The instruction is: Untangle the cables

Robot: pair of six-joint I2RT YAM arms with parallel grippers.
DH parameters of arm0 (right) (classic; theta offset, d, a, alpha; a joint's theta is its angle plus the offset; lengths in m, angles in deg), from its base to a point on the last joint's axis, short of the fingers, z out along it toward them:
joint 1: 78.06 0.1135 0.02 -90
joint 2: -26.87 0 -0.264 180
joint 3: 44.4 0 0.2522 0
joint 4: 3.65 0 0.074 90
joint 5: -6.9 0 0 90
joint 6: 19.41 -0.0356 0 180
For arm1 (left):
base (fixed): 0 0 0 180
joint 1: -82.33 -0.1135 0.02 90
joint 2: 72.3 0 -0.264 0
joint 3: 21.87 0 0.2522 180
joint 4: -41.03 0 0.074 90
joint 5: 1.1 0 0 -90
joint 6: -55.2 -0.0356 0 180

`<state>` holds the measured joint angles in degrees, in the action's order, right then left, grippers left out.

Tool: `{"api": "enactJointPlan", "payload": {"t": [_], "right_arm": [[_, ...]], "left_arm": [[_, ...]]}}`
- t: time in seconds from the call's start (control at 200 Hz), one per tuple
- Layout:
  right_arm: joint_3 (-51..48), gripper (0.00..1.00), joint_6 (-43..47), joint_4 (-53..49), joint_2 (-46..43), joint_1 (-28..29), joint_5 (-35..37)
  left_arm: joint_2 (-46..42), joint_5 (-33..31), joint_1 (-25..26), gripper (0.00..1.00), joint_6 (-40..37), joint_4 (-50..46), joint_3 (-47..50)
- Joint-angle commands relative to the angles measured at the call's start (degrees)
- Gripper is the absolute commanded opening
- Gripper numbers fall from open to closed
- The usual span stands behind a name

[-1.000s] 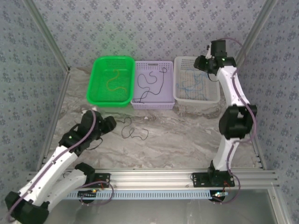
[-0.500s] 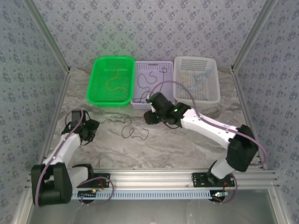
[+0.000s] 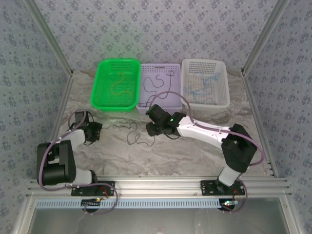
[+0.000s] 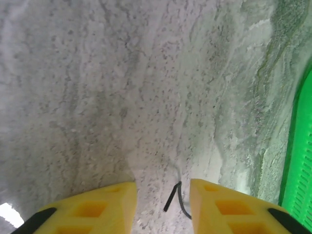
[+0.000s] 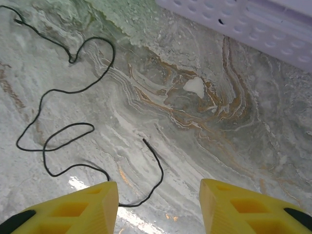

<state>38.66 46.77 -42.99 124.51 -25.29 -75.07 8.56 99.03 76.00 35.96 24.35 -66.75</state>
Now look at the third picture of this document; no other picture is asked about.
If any aluminium upright frame post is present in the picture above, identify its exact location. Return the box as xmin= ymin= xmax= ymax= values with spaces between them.
xmin=24 ymin=0 xmax=75 ymax=76
xmin=240 ymin=0 xmax=292 ymax=74

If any small black circuit board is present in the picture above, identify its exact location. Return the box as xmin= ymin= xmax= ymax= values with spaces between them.
xmin=81 ymin=198 xmax=102 ymax=208
xmin=220 ymin=199 xmax=239 ymax=211

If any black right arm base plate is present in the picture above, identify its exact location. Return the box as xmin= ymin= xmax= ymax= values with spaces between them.
xmin=201 ymin=179 xmax=246 ymax=196

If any green plastic basket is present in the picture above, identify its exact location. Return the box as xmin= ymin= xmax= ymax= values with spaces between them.
xmin=89 ymin=58 xmax=142 ymax=113

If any white slotted cable duct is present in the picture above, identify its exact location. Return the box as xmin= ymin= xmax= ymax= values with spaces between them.
xmin=35 ymin=198 xmax=241 ymax=210

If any white plastic basket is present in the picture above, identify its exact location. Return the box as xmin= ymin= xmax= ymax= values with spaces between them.
xmin=180 ymin=58 xmax=231 ymax=111

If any thin yellow cable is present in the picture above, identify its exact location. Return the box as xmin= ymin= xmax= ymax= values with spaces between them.
xmin=111 ymin=72 xmax=134 ymax=98

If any purple plastic basket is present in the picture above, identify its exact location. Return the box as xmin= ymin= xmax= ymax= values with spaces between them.
xmin=136 ymin=63 xmax=183 ymax=116

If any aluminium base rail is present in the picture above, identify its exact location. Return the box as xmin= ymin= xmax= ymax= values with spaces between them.
xmin=27 ymin=177 xmax=293 ymax=197

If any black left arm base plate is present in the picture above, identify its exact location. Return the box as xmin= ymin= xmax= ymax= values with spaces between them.
xmin=71 ymin=180 xmax=116 ymax=197

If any thin light blue cable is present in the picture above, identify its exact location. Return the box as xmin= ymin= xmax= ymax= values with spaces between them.
xmin=183 ymin=73 xmax=220 ymax=105

